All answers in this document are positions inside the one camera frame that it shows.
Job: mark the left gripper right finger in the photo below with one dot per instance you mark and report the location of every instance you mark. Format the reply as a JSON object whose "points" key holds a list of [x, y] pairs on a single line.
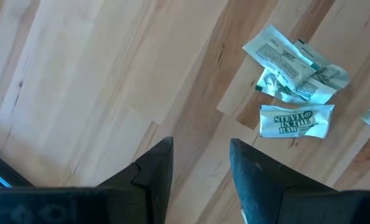
{"points": [[296, 205]]}

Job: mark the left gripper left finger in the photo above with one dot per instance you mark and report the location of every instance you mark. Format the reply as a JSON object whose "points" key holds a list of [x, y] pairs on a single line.
{"points": [[79, 205]]}

